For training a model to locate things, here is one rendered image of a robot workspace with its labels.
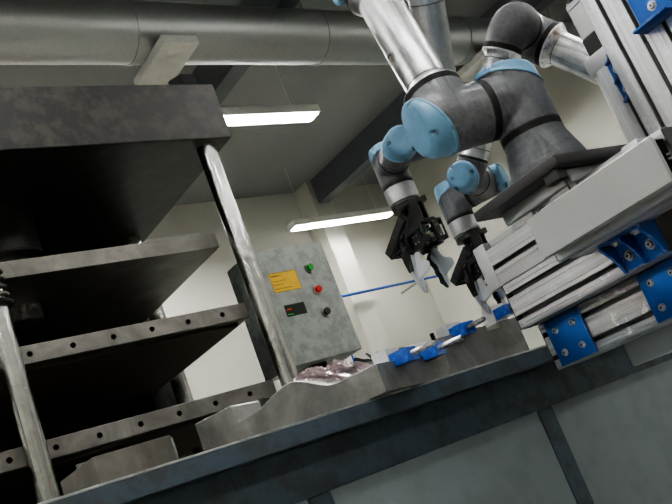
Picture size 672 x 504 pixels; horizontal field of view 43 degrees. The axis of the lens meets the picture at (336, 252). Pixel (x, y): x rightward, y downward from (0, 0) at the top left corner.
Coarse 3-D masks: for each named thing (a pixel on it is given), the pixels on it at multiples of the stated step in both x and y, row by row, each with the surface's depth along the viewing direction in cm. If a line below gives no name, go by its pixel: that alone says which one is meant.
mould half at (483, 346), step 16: (512, 320) 202; (448, 336) 189; (480, 336) 194; (496, 336) 197; (512, 336) 200; (448, 352) 187; (464, 352) 190; (480, 352) 192; (496, 352) 195; (512, 352) 198; (464, 368) 188
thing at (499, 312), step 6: (492, 306) 220; (498, 306) 221; (504, 306) 216; (492, 312) 219; (498, 312) 217; (504, 312) 216; (510, 312) 216; (486, 318) 220; (492, 318) 219; (498, 318) 218; (504, 318) 220; (486, 324) 221; (492, 324) 219
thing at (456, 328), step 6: (480, 318) 185; (444, 324) 191; (450, 324) 192; (456, 324) 193; (462, 324) 188; (468, 324) 188; (474, 324) 187; (438, 330) 193; (444, 330) 191; (450, 330) 190; (456, 330) 189; (462, 330) 188; (468, 330) 189; (474, 330) 190; (438, 336) 193
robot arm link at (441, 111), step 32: (352, 0) 172; (384, 0) 167; (384, 32) 165; (416, 32) 163; (416, 64) 159; (416, 96) 156; (448, 96) 153; (480, 96) 153; (416, 128) 156; (448, 128) 152; (480, 128) 154
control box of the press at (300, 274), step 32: (256, 256) 280; (288, 256) 287; (320, 256) 294; (288, 288) 281; (320, 288) 286; (256, 320) 280; (288, 320) 276; (320, 320) 283; (256, 352) 282; (320, 352) 277; (352, 352) 287
